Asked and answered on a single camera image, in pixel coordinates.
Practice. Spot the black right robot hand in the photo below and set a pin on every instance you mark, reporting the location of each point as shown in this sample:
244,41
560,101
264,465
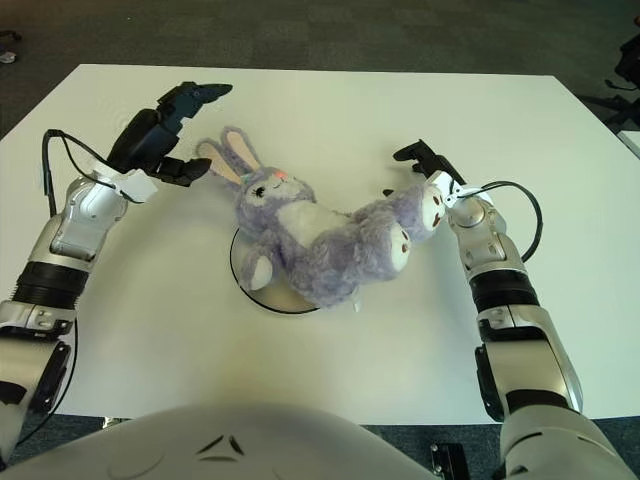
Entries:
430,160

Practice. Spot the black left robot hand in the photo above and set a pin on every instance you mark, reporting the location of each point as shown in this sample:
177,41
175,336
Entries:
150,135

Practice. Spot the purple plush rabbit doll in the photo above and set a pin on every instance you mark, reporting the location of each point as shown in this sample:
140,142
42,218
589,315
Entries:
310,235

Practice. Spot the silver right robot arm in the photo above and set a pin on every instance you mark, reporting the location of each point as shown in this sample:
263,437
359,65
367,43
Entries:
500,255

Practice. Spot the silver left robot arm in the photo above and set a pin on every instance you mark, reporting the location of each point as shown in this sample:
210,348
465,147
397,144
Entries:
65,240

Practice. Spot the white plate with black rim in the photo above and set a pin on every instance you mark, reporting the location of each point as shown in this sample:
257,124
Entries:
280,300

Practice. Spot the white sneaker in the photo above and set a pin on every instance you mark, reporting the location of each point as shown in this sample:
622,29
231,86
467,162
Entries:
7,57

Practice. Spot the black tripod legs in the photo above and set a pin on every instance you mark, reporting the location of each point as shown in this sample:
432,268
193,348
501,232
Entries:
617,97

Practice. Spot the white side table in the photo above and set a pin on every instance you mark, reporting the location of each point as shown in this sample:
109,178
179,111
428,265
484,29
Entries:
632,142

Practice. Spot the black equipment bag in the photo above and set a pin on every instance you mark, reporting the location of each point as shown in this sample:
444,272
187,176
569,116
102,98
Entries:
631,60

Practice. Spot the grey robot torso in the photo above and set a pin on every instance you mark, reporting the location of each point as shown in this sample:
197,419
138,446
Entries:
275,440

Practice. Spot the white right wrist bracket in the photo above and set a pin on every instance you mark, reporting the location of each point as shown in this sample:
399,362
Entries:
450,187

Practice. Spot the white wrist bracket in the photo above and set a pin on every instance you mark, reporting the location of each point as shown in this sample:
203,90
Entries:
450,187
137,187

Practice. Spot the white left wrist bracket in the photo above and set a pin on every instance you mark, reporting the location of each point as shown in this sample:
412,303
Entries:
137,187

